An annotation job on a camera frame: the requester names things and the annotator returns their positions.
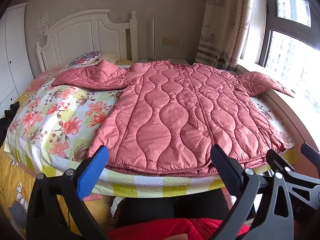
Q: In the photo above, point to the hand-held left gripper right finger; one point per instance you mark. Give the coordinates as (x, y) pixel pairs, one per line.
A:
(226, 167)

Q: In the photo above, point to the yellow printed bedsheet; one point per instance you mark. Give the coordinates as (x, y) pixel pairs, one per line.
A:
(15, 180)

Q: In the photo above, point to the printed beige curtain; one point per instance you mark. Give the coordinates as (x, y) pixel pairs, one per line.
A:
(225, 30)

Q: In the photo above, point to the floral blanket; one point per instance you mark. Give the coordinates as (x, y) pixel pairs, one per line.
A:
(62, 112)

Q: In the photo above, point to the white bed headboard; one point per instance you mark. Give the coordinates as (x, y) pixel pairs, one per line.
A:
(75, 35)

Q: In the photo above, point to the person's red jacket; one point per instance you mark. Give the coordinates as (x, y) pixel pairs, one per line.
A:
(212, 227)

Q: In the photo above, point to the black cloth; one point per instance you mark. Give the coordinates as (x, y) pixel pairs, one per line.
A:
(8, 115)

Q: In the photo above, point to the person's black pants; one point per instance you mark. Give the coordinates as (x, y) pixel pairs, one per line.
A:
(150, 210)

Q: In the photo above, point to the round patterned cushion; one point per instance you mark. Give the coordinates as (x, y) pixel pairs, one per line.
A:
(86, 57)

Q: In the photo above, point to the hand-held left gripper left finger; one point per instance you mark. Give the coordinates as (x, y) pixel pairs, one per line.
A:
(92, 172)

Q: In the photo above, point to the yellow pillow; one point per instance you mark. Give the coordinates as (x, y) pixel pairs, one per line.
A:
(123, 62)

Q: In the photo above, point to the beige pillow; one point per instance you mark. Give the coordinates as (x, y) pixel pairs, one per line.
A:
(108, 56)

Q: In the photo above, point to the white nightstand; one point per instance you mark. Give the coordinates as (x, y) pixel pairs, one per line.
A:
(175, 60)

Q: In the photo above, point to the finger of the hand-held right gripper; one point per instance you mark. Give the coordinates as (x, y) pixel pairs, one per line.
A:
(300, 177)
(311, 153)

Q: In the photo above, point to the window sill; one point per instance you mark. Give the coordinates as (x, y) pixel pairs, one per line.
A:
(287, 105)

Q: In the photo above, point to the white wardrobe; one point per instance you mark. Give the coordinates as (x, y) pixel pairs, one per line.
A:
(12, 55)

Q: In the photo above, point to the pink quilted jacket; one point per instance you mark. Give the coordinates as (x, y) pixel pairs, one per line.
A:
(175, 110)

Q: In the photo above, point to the window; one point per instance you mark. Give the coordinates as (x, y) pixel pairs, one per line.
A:
(287, 50)

